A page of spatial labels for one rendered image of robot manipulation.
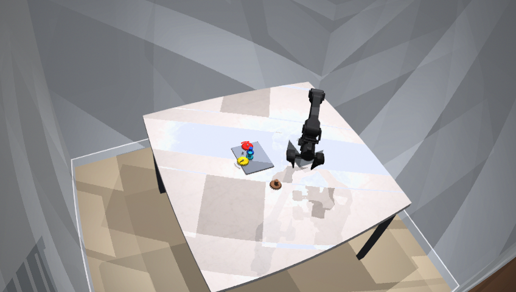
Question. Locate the yellow gear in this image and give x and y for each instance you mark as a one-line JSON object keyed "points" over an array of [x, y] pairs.
{"points": [[241, 162]]}

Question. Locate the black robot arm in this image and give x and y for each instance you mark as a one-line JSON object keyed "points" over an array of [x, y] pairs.
{"points": [[311, 127]]}

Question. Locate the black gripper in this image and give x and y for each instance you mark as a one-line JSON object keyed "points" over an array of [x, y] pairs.
{"points": [[318, 160]]}

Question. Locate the brown gear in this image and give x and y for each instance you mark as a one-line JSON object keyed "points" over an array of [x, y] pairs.
{"points": [[275, 184]]}

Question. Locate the red gear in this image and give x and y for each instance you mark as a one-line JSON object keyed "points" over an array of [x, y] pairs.
{"points": [[245, 147]]}

